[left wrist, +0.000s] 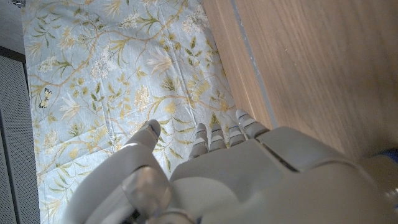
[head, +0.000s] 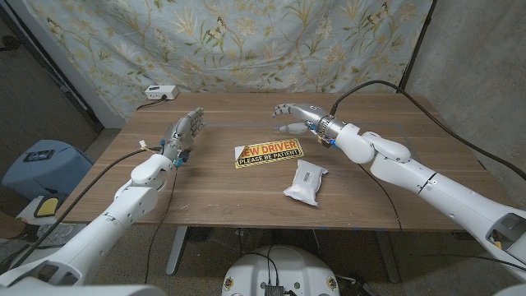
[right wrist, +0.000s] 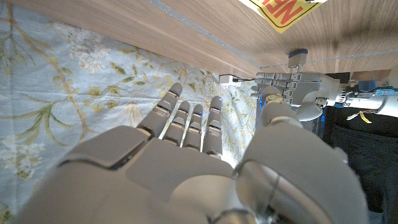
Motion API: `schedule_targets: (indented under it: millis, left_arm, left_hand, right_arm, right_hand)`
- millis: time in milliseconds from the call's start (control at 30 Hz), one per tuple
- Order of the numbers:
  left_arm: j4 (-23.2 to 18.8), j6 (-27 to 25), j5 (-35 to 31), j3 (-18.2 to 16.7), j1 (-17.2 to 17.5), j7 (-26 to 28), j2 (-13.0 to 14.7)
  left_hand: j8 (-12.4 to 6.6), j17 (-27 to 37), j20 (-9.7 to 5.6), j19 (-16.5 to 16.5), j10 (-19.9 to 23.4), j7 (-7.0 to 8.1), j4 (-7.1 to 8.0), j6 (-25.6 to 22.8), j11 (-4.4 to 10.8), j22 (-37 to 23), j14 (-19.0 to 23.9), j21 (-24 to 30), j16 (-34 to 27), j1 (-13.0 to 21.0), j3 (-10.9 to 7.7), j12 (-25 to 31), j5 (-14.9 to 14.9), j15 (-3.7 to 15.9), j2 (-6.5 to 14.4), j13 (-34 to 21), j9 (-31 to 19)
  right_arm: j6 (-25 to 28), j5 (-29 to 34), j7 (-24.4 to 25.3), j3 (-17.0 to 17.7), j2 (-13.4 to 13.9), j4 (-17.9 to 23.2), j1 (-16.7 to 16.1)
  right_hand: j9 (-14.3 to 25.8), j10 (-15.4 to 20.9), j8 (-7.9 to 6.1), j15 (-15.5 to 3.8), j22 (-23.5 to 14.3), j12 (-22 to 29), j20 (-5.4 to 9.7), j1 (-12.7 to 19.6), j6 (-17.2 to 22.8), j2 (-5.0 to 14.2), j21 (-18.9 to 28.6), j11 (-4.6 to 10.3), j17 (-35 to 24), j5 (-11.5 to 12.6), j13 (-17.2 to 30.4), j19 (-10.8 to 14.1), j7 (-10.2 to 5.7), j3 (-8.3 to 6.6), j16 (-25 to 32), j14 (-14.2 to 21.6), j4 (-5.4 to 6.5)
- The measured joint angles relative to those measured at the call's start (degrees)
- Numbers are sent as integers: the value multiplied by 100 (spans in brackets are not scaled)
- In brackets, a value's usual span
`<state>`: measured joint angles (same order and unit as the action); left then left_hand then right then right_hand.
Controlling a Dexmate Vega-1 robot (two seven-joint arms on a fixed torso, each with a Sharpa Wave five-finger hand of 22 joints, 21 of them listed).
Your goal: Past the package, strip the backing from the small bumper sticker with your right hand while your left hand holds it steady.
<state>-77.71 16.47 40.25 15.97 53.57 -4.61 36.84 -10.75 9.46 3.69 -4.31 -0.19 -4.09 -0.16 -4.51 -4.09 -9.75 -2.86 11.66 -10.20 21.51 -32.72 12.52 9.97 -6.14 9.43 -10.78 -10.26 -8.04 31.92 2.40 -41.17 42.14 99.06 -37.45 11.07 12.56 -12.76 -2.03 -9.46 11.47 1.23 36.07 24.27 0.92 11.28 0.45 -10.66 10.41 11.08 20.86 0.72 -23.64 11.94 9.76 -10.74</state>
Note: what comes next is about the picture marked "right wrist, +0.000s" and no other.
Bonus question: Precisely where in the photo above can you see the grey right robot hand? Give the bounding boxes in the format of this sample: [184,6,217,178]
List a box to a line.
[9,81,371,224]

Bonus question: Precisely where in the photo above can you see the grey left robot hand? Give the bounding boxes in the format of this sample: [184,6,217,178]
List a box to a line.
[250,48,341,122]

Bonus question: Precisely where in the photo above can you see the yellow new driver bumper sticker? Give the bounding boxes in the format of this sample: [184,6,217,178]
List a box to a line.
[239,0,327,34]

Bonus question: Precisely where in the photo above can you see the white power socket box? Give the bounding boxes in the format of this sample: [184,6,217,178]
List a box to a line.
[219,74,242,84]

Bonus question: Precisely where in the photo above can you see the person in dark clothes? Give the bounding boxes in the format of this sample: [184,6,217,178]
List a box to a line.
[320,73,398,224]

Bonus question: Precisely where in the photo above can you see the floral printed backdrop cloth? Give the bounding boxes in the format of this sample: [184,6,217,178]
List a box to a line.
[0,0,265,224]

